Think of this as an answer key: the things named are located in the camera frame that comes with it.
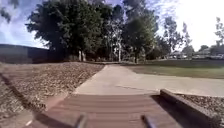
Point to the pale concrete path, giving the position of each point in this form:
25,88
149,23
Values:
116,80

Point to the red brick path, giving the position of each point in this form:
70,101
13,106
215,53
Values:
110,106

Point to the group of large dark trees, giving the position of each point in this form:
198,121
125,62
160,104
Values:
76,26

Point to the brown mulch bed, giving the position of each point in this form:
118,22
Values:
50,80

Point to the robot's own part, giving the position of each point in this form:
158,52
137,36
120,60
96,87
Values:
81,122
149,122

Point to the row of distant trees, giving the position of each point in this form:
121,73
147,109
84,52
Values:
171,33

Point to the grass field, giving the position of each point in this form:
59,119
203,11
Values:
180,70

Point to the pale brick kerb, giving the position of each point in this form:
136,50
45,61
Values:
55,101

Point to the dark fence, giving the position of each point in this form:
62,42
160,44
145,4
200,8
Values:
23,53

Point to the row of parked vehicles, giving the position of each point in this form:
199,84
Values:
216,56

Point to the mulch bed with rocks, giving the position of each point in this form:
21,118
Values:
210,103

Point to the dark low edging wall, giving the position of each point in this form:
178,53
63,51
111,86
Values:
180,106

